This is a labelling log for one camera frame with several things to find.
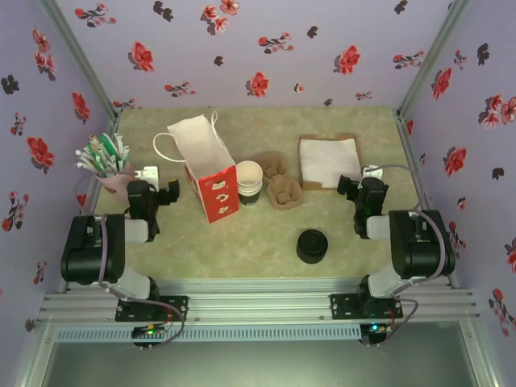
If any stack of pulp cup carriers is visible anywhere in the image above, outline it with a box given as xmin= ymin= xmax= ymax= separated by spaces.
xmin=257 ymin=151 xmax=303 ymax=210

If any wide aluminium base rail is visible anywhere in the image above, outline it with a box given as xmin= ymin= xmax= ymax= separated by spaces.
xmin=38 ymin=277 xmax=483 ymax=323

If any red white paper bag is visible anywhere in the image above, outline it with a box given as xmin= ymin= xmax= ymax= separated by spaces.
xmin=152 ymin=110 xmax=239 ymax=225

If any aluminium corner post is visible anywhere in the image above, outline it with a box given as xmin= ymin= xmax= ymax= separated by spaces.
xmin=397 ymin=0 xmax=473 ymax=116
xmin=35 ymin=0 xmax=120 ymax=118

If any small black controller board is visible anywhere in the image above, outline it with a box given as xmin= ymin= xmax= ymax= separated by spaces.
xmin=131 ymin=324 xmax=173 ymax=348
xmin=360 ymin=321 xmax=395 ymax=347

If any brown cardboard tray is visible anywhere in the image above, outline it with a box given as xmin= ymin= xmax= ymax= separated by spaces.
xmin=298 ymin=132 xmax=364 ymax=191

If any aluminium side frame rail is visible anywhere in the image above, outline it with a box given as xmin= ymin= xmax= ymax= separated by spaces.
xmin=393 ymin=107 xmax=461 ymax=289

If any stack of black cup lids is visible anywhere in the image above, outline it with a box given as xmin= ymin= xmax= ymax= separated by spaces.
xmin=296 ymin=228 xmax=331 ymax=266

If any stack of paper cups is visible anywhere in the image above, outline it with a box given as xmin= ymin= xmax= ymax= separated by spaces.
xmin=235 ymin=160 xmax=264 ymax=207

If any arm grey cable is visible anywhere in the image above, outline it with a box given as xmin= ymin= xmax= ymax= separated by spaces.
xmin=74 ymin=169 xmax=187 ymax=348
xmin=362 ymin=163 xmax=451 ymax=347

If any pink straw holder cup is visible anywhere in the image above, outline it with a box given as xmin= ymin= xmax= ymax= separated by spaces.
xmin=94 ymin=160 xmax=138 ymax=205

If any left arm grey cable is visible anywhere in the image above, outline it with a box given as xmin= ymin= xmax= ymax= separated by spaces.
xmin=74 ymin=169 xmax=187 ymax=348

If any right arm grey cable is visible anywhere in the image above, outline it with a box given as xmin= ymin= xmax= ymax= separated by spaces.
xmin=362 ymin=163 xmax=451 ymax=347

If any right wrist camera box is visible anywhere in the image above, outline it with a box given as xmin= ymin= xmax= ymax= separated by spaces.
xmin=360 ymin=164 xmax=384 ymax=181

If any grey slotted cable duct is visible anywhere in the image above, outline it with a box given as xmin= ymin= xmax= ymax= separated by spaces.
xmin=54 ymin=325 xmax=363 ymax=343

